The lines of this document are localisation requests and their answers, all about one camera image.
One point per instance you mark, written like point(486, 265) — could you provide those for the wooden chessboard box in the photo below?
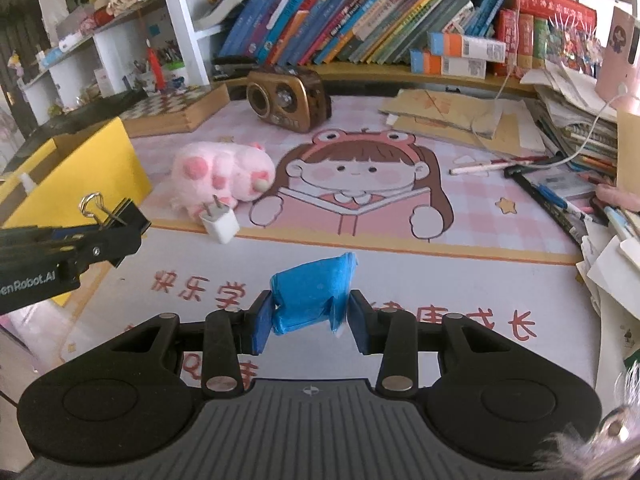
point(170, 105)

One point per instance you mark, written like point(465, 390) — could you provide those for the white paper sheets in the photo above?
point(615, 270)

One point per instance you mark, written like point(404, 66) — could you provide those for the row of leaning books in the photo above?
point(350, 25)

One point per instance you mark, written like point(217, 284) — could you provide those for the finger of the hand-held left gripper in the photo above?
point(45, 236)
point(115, 245)

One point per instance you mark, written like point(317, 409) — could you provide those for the white tissue pack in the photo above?
point(70, 44)

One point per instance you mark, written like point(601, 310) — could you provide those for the orange white blue box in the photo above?
point(450, 66)
point(470, 47)

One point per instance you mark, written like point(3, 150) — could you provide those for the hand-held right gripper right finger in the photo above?
point(361, 325)

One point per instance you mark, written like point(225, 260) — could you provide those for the yellow cardboard box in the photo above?
point(100, 170)

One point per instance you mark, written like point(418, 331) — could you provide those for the pink cartoon card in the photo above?
point(617, 60)

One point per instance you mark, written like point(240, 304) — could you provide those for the pink rounded object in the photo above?
point(617, 197)

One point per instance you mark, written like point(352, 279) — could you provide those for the white shelf cabinet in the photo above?
point(120, 45)

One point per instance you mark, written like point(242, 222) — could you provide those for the brown retro radio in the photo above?
point(300, 105)

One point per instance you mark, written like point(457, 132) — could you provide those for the white red pen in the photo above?
point(480, 166)

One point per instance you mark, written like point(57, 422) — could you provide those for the blue tissue pack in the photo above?
point(51, 59)

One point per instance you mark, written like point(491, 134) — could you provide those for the blue pen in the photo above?
point(550, 195)

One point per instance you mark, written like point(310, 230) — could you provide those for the pink plush toy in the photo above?
point(220, 170)

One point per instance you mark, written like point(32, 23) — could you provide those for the white plug charger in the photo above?
point(220, 225)

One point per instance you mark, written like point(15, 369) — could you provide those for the pile of notebooks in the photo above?
point(575, 110)

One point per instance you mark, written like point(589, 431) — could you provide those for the blue packet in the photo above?
point(310, 295)

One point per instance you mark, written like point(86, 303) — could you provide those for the red thick book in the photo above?
point(555, 5)
point(512, 40)

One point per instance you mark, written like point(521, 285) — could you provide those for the white open book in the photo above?
point(220, 7)

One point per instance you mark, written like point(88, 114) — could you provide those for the white jar green lid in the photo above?
point(175, 76)

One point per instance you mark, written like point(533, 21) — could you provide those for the stack of brown envelopes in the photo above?
point(450, 110)

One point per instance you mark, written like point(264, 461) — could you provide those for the red stick-shaped object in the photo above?
point(156, 67)

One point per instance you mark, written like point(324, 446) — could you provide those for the black binder clip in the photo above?
point(125, 210)

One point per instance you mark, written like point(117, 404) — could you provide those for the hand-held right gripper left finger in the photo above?
point(262, 325)

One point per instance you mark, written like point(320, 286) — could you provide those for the pen holder with pens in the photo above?
point(141, 77)

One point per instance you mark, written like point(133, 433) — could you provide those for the white framed wooden bookshelf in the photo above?
point(350, 69)

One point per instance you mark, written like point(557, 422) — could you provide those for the pink cartoon desk mat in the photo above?
point(450, 280)

